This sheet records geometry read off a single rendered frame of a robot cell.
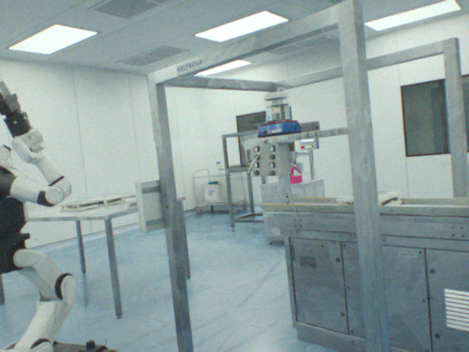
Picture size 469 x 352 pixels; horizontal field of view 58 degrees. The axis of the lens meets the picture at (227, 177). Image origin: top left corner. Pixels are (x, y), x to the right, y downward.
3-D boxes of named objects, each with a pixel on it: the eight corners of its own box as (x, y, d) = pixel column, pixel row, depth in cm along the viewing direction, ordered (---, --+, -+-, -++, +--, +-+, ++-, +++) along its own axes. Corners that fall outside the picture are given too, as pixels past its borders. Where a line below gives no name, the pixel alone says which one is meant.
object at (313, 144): (302, 180, 536) (297, 131, 533) (305, 180, 544) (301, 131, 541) (318, 180, 522) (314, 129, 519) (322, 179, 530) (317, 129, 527)
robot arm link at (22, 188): (58, 215, 183) (6, 199, 180) (67, 207, 196) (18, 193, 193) (65, 190, 181) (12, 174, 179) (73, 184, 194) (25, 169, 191)
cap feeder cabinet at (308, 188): (264, 245, 536) (259, 185, 532) (286, 235, 581) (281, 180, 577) (309, 247, 497) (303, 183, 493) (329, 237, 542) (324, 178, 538)
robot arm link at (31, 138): (15, 127, 174) (28, 152, 178) (35, 117, 182) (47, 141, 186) (-1, 129, 180) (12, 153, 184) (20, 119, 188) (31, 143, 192)
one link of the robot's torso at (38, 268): (72, 303, 231) (10, 268, 197) (48, 302, 238) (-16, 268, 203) (82, 277, 239) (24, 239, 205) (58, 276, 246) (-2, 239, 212)
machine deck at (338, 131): (249, 146, 260) (248, 139, 260) (286, 143, 286) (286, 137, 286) (338, 136, 216) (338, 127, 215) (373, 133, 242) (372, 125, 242)
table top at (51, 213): (-16, 223, 389) (-16, 219, 389) (75, 204, 487) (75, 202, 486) (108, 219, 321) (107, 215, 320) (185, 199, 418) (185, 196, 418)
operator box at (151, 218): (140, 232, 218) (134, 182, 216) (166, 226, 230) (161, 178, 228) (146, 232, 213) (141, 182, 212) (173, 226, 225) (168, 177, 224)
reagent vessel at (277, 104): (261, 123, 260) (258, 92, 259) (276, 123, 271) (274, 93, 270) (281, 120, 249) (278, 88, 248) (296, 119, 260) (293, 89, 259)
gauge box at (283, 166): (252, 177, 261) (249, 144, 260) (263, 174, 268) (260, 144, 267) (280, 175, 245) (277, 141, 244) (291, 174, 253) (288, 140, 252)
